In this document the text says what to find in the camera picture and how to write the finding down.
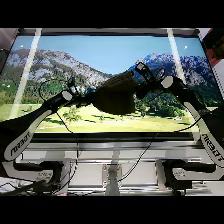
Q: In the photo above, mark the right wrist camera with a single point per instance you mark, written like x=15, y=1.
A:
x=141, y=68

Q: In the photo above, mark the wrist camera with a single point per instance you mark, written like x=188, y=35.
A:
x=71, y=85
x=141, y=68

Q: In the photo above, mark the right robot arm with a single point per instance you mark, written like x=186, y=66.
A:
x=210, y=141

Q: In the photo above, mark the dark brown garment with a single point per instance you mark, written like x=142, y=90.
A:
x=116, y=95

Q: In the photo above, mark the silver frame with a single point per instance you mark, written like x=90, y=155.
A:
x=100, y=147

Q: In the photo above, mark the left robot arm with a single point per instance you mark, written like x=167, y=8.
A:
x=20, y=142

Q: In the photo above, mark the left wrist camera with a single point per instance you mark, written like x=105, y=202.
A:
x=71, y=85

